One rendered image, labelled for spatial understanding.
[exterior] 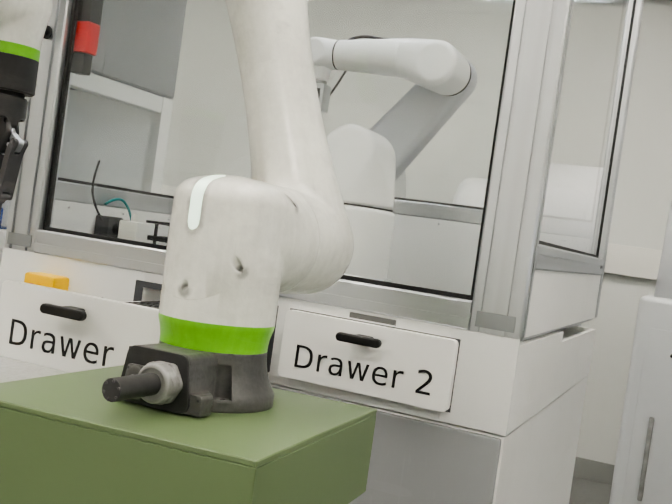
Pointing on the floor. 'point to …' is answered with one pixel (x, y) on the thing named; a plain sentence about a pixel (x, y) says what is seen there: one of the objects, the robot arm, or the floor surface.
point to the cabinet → (472, 457)
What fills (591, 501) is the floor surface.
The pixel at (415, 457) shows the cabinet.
